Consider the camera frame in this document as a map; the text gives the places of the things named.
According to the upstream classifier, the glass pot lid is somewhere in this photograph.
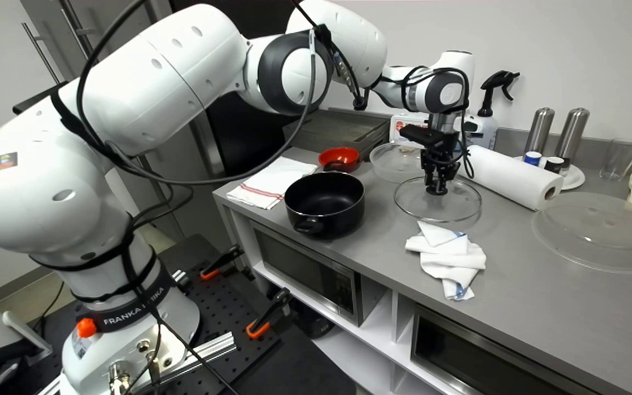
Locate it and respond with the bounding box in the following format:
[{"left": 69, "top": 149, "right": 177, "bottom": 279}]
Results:
[{"left": 390, "top": 173, "right": 486, "bottom": 227}]

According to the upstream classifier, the aluminium rail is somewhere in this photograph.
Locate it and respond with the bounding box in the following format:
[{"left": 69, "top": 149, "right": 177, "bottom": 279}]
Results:
[{"left": 155, "top": 329, "right": 240, "bottom": 379}]

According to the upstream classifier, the small white plate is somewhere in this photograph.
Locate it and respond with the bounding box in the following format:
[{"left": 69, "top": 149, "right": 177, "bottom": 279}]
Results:
[{"left": 521, "top": 157, "right": 588, "bottom": 193}]

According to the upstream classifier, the spray bottle black trigger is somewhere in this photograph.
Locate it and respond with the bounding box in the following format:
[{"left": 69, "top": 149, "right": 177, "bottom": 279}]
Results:
[{"left": 468, "top": 69, "right": 523, "bottom": 154}]

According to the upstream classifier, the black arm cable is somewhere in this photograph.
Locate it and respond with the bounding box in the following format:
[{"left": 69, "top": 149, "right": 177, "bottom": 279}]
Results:
[{"left": 50, "top": 0, "right": 370, "bottom": 188}]

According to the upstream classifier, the grey recessed sink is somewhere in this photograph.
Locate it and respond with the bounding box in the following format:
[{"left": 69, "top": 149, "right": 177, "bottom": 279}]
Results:
[{"left": 283, "top": 107, "right": 392, "bottom": 161}]

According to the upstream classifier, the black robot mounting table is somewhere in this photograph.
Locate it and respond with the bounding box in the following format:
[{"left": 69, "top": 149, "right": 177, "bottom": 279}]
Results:
[{"left": 6, "top": 233, "right": 362, "bottom": 395}]

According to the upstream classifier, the orange handled black clamp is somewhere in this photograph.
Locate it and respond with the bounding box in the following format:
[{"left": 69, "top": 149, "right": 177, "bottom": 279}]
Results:
[
  {"left": 244, "top": 287, "right": 295, "bottom": 342},
  {"left": 197, "top": 243, "right": 246, "bottom": 286}
]

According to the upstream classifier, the built-in black appliance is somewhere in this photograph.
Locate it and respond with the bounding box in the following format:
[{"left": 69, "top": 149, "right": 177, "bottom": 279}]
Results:
[{"left": 408, "top": 306, "right": 584, "bottom": 395}]

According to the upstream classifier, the white paper towel roll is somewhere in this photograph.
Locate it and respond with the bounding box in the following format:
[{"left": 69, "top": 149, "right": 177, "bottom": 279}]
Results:
[{"left": 460, "top": 143, "right": 565, "bottom": 214}]

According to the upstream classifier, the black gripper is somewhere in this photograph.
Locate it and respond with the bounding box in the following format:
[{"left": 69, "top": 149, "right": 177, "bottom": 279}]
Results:
[{"left": 416, "top": 129, "right": 468, "bottom": 198}]

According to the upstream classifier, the built-in microwave oven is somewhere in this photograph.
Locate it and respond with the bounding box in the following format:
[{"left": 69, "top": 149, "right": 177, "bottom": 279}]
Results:
[{"left": 247, "top": 221, "right": 367, "bottom": 329}]

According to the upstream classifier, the red bowl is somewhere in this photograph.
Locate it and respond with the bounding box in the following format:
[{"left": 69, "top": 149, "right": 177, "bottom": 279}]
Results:
[{"left": 318, "top": 144, "right": 364, "bottom": 173}]

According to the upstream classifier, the red and white sign card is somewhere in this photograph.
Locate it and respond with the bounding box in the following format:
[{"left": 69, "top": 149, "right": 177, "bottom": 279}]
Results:
[{"left": 388, "top": 109, "right": 435, "bottom": 149}]

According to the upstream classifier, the black cooking pot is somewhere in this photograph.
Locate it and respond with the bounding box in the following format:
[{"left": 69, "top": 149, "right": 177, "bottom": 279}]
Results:
[{"left": 283, "top": 172, "right": 368, "bottom": 241}]

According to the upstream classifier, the white red-striped kitchen towel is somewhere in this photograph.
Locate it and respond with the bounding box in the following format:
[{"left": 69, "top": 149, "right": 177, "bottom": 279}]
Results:
[{"left": 226, "top": 154, "right": 321, "bottom": 214}]

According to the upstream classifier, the stainless steel shaker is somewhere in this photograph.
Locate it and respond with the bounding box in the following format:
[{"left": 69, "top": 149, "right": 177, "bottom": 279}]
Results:
[
  {"left": 555, "top": 106, "right": 593, "bottom": 165},
  {"left": 523, "top": 106, "right": 557, "bottom": 157}
]

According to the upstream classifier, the crumpled white cloth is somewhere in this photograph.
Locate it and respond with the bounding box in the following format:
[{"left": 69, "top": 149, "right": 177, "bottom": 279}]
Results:
[{"left": 403, "top": 220, "right": 489, "bottom": 302}]

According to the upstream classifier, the grey counter cabinet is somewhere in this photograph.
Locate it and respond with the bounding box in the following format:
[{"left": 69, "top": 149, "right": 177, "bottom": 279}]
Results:
[{"left": 211, "top": 107, "right": 632, "bottom": 395}]

